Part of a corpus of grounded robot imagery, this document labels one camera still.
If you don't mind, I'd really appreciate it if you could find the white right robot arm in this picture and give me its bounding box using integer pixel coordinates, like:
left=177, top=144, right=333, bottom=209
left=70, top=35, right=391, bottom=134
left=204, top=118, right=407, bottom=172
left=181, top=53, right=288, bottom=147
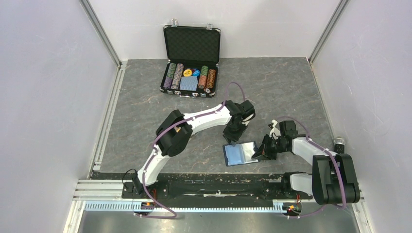
left=252, top=120, right=361, bottom=207

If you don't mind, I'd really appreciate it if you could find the yellow dealer button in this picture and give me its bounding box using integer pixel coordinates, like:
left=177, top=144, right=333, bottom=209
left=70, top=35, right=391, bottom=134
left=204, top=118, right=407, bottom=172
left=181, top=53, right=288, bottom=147
left=183, top=69, right=193, bottom=77

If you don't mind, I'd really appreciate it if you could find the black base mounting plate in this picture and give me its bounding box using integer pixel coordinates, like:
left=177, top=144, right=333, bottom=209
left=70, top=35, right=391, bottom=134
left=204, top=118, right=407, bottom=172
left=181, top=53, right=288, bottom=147
left=90, top=171, right=313, bottom=208

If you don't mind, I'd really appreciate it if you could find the blue leather card holder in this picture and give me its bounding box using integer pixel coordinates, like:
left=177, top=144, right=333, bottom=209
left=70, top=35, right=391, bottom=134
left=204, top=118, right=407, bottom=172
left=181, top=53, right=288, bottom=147
left=223, top=141, right=259, bottom=166

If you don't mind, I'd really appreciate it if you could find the black poker chip case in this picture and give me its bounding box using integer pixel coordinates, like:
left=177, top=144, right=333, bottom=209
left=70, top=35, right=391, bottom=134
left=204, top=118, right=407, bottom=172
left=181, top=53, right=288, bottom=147
left=159, top=19, right=221, bottom=98

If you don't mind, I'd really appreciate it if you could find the blue playing card deck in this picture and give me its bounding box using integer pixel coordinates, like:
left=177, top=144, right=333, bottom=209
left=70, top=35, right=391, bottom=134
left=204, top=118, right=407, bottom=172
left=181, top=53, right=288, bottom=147
left=179, top=76, right=198, bottom=91

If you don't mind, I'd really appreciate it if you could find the black cylindrical handle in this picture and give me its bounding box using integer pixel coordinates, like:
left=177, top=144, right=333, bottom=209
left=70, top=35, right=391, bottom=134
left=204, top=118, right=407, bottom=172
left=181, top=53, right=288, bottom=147
left=333, top=137, right=346, bottom=154

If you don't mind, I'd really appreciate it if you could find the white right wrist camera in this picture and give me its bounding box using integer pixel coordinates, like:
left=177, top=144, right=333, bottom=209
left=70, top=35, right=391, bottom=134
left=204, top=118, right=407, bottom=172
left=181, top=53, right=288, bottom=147
left=268, top=119, right=281, bottom=140

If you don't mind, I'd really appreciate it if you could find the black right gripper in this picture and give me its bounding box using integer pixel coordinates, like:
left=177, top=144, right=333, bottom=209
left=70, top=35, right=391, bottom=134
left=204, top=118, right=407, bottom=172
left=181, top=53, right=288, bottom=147
left=252, top=134, right=288, bottom=161

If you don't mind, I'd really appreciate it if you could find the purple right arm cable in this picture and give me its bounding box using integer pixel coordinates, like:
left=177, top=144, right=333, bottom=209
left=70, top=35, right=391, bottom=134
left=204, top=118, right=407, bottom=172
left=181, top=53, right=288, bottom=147
left=276, top=116, right=347, bottom=220

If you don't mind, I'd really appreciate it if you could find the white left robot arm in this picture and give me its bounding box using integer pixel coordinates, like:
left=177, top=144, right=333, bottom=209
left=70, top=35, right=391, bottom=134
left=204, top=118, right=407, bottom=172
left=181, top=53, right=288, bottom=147
left=134, top=100, right=256, bottom=198

